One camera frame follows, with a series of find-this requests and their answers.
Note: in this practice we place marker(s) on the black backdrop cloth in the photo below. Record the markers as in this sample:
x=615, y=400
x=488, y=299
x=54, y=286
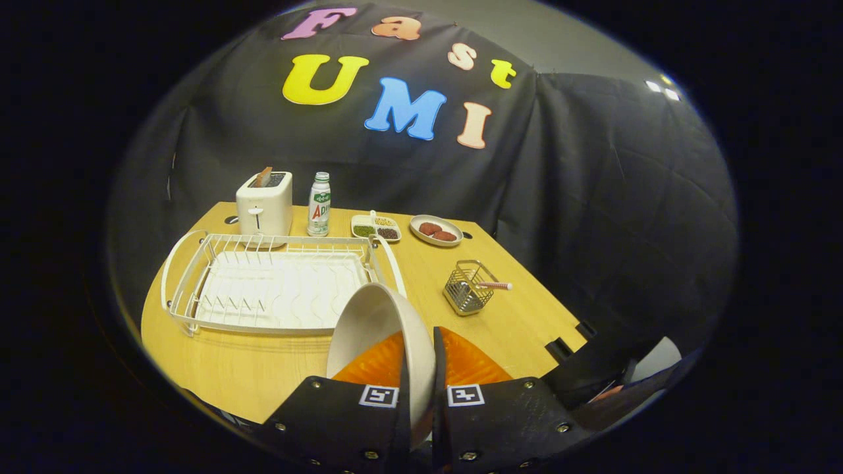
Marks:
x=593, y=197

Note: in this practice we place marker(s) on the small beige plate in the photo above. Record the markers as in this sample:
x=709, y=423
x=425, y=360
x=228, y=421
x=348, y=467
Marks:
x=421, y=239

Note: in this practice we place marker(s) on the red meat patty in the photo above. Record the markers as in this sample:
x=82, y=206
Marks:
x=446, y=236
x=430, y=228

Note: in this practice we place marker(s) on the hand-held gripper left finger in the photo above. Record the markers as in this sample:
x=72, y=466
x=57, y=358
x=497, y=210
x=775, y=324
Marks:
x=329, y=421

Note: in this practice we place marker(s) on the white divided tray of beans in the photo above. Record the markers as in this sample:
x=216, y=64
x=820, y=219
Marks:
x=375, y=230

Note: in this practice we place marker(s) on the white plate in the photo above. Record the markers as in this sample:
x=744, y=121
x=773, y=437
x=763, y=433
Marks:
x=369, y=322

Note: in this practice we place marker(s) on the white toaster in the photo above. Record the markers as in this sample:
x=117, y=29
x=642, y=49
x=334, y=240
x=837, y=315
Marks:
x=263, y=210

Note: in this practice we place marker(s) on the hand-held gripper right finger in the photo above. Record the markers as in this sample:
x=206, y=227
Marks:
x=500, y=421

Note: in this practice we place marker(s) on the white bottle with green label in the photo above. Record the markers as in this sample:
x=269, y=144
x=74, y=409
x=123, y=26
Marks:
x=319, y=207

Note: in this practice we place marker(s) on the brown toast slice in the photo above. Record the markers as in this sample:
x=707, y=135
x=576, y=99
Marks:
x=263, y=176

